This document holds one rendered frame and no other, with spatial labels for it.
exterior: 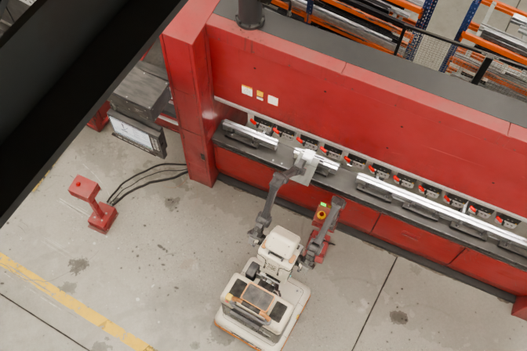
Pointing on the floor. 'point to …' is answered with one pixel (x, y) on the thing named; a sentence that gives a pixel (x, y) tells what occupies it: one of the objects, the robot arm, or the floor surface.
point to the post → (482, 69)
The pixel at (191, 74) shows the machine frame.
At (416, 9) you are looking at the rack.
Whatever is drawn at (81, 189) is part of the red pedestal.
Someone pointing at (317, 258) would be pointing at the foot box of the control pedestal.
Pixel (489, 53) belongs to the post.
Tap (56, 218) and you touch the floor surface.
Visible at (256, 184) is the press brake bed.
